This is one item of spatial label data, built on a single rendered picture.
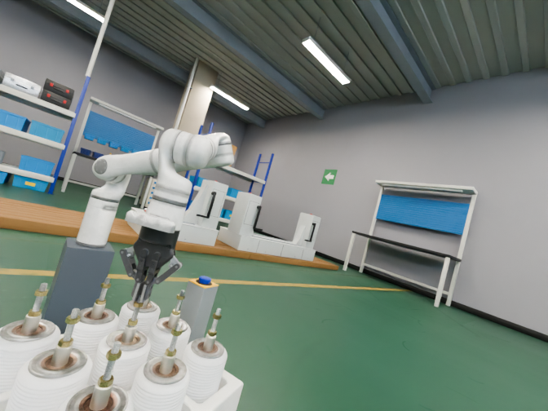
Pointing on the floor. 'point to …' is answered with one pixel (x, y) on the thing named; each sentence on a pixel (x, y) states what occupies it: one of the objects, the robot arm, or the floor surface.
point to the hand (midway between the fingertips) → (142, 291)
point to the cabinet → (148, 192)
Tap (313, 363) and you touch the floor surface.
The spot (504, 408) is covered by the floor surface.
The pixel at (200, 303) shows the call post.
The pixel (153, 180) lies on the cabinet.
